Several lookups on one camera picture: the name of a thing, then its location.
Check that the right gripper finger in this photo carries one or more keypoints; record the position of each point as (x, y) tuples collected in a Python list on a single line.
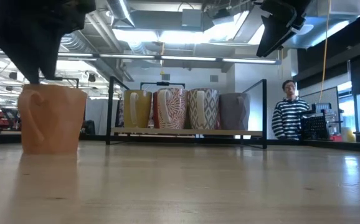
[(276, 31)]

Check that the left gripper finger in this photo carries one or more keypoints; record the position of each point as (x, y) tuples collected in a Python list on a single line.
[(30, 56)]

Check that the plain orange mug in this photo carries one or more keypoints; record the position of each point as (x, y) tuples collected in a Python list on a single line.
[(55, 124)]

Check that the lavender grey mug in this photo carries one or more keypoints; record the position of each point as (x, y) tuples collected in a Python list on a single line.
[(233, 112)]

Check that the diamond patterned white mug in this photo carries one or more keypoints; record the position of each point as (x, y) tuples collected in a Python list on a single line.
[(211, 109)]

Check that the pink floral patterned mug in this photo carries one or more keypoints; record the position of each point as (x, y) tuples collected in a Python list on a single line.
[(177, 109)]

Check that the person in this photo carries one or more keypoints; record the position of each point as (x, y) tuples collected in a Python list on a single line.
[(287, 118)]

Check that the long ceiling light strip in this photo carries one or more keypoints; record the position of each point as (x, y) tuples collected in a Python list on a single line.
[(186, 58)]

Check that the black mesh basket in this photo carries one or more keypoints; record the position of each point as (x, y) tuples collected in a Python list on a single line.
[(315, 127)]

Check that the yellow container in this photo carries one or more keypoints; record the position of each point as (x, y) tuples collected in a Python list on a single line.
[(349, 134)]

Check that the silver ceiling duct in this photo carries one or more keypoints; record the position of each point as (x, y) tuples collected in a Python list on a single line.
[(121, 12)]

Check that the black aluminium table frame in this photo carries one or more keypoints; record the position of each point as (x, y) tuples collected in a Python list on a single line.
[(339, 145)]

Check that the wooden shelf with black frame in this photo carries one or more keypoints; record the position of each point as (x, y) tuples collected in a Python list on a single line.
[(186, 132)]

